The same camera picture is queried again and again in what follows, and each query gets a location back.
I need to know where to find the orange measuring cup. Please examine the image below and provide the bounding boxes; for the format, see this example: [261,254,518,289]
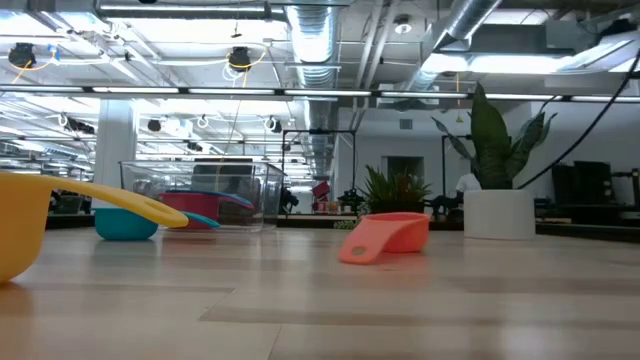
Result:
[338,211,431,266]

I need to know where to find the red measuring cup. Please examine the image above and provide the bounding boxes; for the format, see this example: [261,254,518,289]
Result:
[158,192,256,230]

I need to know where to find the teal measuring cup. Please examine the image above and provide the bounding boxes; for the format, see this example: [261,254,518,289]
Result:
[93,207,221,242]

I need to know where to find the yellow measuring cup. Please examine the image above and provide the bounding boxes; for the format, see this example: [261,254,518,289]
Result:
[0,171,190,286]

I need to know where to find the clear plastic basket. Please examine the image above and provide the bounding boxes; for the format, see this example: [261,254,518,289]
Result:
[118,159,287,232]

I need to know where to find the small green succulent plant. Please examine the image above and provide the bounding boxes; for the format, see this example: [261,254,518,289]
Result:
[333,164,434,231]

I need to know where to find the long led light bar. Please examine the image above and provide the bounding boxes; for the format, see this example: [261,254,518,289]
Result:
[0,83,640,105]

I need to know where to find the person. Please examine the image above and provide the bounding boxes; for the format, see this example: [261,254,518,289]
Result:
[454,172,482,195]

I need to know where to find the snake plant in white pot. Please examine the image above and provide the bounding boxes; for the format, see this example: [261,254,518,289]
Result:
[432,82,559,241]

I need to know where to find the white building column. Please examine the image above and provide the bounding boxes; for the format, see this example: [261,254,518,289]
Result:
[91,98,140,214]

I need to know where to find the black computer monitors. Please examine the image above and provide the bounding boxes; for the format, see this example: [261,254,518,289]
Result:
[551,159,614,207]

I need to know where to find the black metal stand frame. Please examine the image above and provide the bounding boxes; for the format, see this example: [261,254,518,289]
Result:
[281,128,358,201]
[440,133,474,199]

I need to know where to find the silver spiral ventilation duct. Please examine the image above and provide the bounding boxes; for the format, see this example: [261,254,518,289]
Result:
[285,0,342,176]
[399,0,504,99]

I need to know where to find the black hanging cable reel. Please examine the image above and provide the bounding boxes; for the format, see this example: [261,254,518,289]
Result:
[227,45,254,72]
[7,42,37,69]

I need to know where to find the black hanging cable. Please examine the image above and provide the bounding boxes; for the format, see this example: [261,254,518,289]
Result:
[517,47,640,190]

